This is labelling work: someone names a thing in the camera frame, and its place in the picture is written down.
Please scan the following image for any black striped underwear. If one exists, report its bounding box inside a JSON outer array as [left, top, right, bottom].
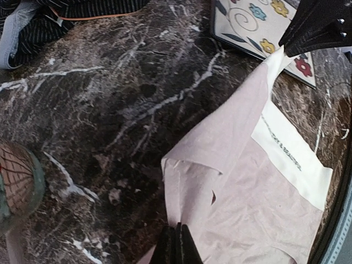
[[1, 0, 148, 70]]

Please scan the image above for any pink and white underwear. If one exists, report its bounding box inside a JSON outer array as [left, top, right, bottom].
[[137, 45, 334, 264]]

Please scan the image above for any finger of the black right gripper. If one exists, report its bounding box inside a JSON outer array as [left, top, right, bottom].
[[284, 20, 351, 57], [279, 0, 351, 47]]

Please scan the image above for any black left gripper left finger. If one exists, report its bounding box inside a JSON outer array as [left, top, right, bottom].
[[152, 225, 176, 264]]

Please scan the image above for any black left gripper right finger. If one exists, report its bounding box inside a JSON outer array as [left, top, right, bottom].
[[175, 223, 203, 264]]

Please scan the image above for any cream ceramic mug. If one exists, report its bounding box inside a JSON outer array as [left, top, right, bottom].
[[1, 139, 45, 234]]

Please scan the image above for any white slotted cable duct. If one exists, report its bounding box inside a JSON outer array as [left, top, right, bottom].
[[321, 196, 351, 264]]

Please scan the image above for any floral patterned square coaster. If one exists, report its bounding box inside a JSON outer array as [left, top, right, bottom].
[[210, 0, 318, 90]]

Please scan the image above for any black table edge rail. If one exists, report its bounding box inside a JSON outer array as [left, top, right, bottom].
[[308, 165, 351, 263]]

